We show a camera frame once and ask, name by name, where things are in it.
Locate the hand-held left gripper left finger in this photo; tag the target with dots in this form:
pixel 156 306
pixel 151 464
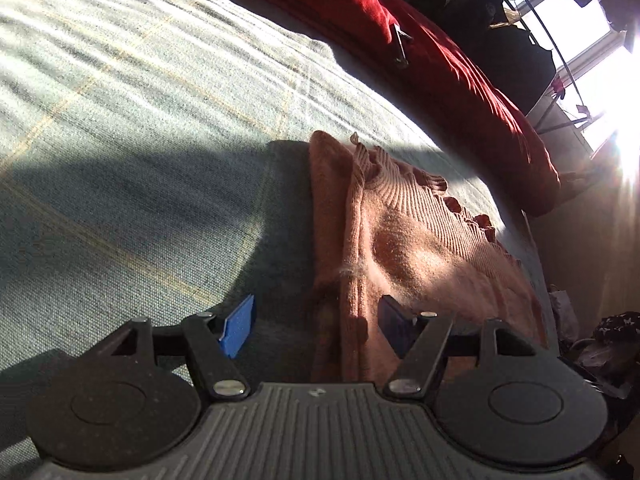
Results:
pixel 240 325

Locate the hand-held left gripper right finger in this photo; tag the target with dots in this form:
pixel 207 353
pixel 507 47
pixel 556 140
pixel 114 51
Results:
pixel 395 327

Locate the pink knit sweater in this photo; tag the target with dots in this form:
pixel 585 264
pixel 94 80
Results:
pixel 425 240

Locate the navy star-print cloth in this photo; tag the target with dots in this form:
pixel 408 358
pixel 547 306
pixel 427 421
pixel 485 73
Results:
pixel 617 325

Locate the red quilt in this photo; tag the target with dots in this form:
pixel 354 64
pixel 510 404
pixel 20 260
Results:
pixel 450 70

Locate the grey metal clip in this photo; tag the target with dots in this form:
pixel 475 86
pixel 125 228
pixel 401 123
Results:
pixel 400 45

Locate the black hanging coat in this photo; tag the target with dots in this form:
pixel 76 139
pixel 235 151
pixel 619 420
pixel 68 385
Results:
pixel 520 70

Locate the white framed window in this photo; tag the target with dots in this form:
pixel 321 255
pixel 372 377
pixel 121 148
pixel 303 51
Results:
pixel 600 85

